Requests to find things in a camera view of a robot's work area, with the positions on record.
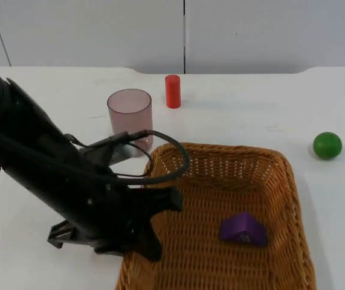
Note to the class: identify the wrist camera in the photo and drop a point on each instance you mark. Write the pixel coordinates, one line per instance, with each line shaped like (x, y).
(111, 149)

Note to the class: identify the purple triangular block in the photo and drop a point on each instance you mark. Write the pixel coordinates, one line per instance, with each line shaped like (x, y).
(244, 228)

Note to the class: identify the brown wicker basket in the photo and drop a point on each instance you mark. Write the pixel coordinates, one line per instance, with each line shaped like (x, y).
(220, 193)

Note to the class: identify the green ball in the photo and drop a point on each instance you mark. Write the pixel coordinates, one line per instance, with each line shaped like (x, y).
(327, 146)

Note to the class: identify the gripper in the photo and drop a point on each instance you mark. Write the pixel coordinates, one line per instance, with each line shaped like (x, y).
(108, 214)

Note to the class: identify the clear cup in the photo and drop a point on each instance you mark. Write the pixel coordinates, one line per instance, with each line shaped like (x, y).
(130, 114)

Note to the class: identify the red cylinder block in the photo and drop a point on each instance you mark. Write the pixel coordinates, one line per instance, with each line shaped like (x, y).
(172, 92)

